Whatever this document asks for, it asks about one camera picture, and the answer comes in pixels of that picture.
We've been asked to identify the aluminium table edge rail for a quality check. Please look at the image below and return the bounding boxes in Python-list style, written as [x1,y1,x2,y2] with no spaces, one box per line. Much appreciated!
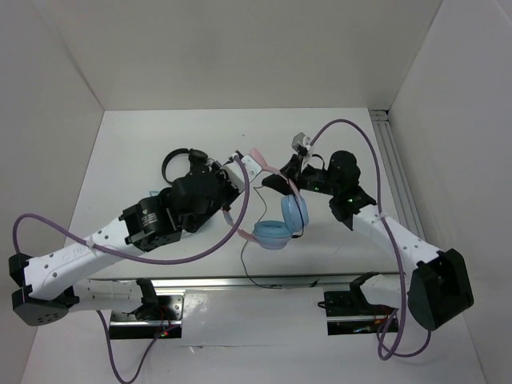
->
[71,274,409,299]

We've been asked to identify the aluminium side rail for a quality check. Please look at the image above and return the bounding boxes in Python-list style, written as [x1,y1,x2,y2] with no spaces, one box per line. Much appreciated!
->
[369,110,425,240]

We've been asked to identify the black over-ear headphones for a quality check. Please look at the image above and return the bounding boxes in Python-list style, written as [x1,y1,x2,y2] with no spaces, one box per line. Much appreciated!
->
[161,148,213,186]

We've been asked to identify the pink blue cat ear headphones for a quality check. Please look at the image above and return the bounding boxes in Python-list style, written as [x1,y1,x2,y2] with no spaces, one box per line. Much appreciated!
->
[222,148,309,250]

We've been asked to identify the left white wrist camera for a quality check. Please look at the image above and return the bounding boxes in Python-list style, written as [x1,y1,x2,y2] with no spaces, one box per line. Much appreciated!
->
[222,154,262,192]

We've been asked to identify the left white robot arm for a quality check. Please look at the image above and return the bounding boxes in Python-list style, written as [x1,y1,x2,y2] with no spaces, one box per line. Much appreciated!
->
[9,155,252,327]

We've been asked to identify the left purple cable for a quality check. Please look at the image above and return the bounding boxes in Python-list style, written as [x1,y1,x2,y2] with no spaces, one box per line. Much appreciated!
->
[12,154,252,383]

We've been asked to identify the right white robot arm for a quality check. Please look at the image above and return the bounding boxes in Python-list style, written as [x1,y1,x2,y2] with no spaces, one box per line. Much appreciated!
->
[262,150,474,331]

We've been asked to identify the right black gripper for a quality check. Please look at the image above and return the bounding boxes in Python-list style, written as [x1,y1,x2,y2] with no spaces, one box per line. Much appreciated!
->
[262,154,340,199]

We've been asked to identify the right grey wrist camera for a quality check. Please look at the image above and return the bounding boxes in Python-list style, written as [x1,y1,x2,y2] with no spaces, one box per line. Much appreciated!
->
[291,132,311,157]

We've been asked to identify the black pink headphone cable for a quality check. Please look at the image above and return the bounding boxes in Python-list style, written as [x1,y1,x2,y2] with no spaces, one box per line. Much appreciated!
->
[241,186,321,289]

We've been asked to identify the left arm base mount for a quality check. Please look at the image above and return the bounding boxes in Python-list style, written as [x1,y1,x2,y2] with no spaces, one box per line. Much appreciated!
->
[108,278,185,340]

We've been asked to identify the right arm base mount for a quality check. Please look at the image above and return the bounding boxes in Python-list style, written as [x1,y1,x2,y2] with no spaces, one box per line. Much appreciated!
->
[317,272,394,336]

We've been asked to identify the purple cable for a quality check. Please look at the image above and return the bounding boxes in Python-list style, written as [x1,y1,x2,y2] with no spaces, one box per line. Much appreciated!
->
[12,154,252,383]
[307,118,434,361]

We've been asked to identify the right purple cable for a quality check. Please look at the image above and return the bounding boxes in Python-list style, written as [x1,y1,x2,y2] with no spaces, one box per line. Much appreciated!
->
[307,118,434,361]

